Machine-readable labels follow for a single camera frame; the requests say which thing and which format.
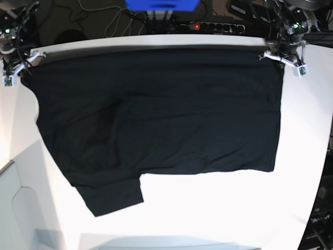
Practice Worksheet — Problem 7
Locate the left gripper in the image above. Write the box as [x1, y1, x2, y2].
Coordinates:
[259, 40, 308, 75]

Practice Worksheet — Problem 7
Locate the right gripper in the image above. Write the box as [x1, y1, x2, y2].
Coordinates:
[1, 44, 46, 86]

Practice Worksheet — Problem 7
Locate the black T-shirt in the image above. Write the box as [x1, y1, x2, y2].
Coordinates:
[21, 48, 284, 216]

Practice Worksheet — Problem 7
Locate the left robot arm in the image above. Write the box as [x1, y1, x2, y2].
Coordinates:
[259, 1, 316, 78]

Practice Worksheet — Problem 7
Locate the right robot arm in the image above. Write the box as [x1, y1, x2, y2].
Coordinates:
[1, 1, 45, 87]

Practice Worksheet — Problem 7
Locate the black power strip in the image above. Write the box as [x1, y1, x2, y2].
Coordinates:
[179, 22, 246, 35]

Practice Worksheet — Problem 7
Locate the blue box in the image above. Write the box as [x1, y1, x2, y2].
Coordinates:
[125, 0, 200, 11]

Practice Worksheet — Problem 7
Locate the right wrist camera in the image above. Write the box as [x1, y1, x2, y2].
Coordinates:
[2, 75, 17, 88]

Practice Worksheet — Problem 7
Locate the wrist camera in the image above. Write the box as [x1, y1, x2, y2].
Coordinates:
[2, 75, 17, 88]
[294, 64, 309, 78]

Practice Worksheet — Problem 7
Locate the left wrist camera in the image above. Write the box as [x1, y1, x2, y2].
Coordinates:
[294, 64, 309, 78]

